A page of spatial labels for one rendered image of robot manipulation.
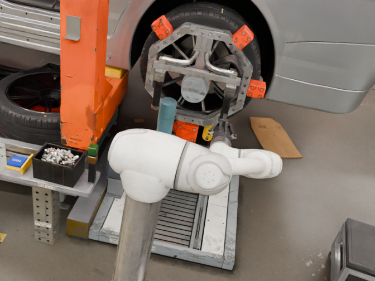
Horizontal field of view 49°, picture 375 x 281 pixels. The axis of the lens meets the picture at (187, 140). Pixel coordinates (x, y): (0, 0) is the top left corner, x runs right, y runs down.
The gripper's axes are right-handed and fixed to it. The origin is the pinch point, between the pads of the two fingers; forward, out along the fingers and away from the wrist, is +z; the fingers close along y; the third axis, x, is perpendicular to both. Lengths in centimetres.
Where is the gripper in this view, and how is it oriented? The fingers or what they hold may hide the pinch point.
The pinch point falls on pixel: (224, 120)
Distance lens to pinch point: 191.2
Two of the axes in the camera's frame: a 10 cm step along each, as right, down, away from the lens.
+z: 1.4, -5.3, 8.3
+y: 9.8, 2.1, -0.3
